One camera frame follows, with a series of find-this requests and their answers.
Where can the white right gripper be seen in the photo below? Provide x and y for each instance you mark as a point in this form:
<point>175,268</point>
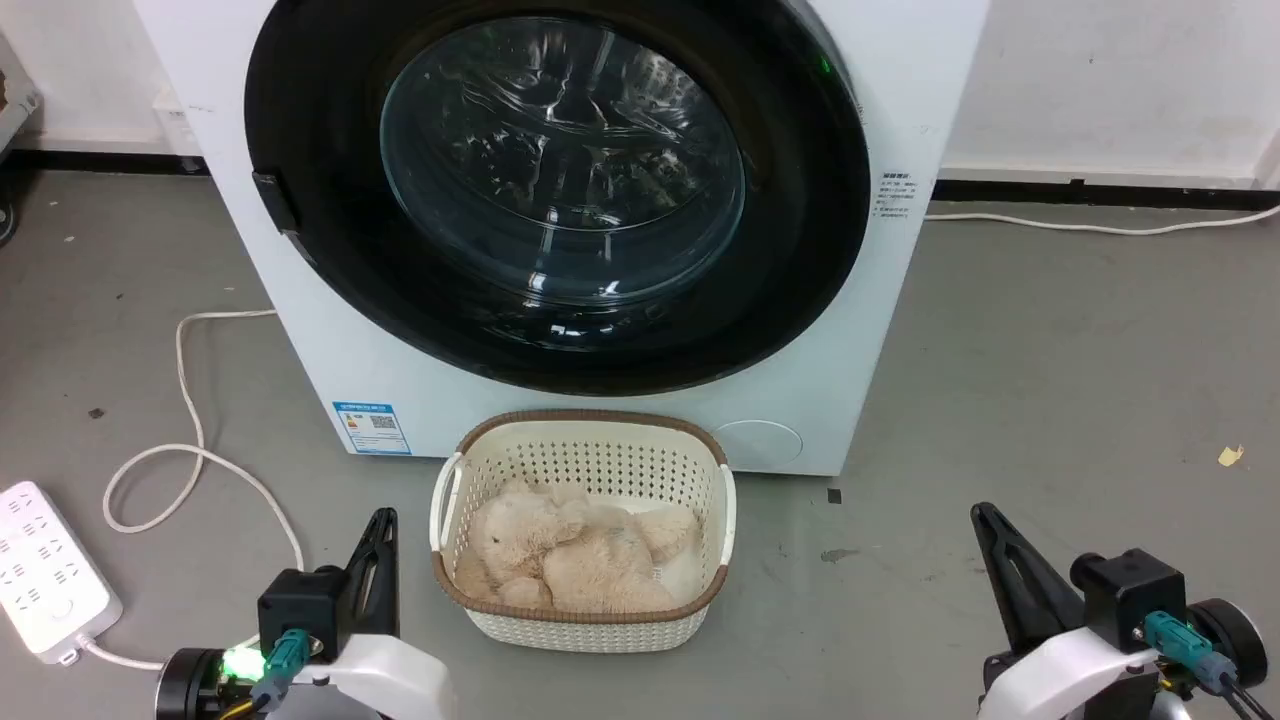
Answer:
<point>1060,675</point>

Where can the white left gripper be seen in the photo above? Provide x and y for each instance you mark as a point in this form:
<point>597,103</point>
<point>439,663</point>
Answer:
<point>395,675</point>

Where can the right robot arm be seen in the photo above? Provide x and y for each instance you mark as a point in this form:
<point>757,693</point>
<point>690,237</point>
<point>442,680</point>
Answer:
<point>1230,640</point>

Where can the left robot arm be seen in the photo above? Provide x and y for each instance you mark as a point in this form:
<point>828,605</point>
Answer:
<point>195,685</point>

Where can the white front-load washing machine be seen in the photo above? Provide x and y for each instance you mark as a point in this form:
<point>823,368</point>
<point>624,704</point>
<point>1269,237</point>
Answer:
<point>880,330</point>

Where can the black round washer door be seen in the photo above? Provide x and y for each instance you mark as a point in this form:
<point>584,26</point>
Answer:
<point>330,200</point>

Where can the blue energy label sticker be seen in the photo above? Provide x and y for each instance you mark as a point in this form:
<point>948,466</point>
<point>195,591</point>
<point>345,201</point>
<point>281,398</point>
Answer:
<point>372,427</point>

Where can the beige plush teddy bear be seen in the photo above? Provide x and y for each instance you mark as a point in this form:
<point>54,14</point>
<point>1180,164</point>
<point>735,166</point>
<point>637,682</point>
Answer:
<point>580,560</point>

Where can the white perforated laundry basket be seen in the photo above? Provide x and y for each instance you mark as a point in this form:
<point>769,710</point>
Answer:
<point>585,455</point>

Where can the yellow paper scrap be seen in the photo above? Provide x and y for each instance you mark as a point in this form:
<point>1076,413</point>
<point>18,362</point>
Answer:
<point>1231,456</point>

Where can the white power strip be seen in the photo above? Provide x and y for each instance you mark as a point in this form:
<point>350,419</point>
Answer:
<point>45,570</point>

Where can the small printed text sticker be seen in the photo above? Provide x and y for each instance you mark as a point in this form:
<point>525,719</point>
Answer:
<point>895,195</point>

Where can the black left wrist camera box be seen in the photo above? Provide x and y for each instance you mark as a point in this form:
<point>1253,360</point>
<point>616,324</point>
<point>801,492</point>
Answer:
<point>300,605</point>

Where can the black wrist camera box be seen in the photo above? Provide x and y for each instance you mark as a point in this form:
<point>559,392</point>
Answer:
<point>1130,590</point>
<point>300,605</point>

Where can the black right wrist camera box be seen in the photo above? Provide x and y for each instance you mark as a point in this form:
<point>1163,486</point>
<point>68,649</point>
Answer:
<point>1130,590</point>

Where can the grey box by wall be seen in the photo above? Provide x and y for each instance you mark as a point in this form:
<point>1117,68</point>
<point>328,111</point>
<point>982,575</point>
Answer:
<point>15,100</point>

